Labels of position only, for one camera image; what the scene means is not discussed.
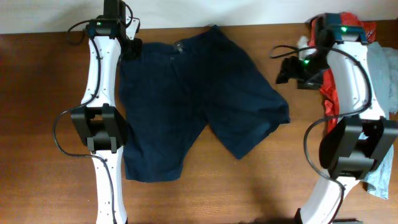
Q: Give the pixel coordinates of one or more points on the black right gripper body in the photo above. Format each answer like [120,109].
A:
[307,72]

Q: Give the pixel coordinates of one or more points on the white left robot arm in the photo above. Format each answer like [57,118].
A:
[100,126]

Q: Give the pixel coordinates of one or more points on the navy blue shorts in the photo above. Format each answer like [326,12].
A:
[173,91]

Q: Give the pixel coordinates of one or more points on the red shirt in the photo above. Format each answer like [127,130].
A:
[328,88]

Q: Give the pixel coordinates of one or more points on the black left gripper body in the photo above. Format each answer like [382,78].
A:
[132,49]

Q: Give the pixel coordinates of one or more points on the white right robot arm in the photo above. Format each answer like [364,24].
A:
[363,135]

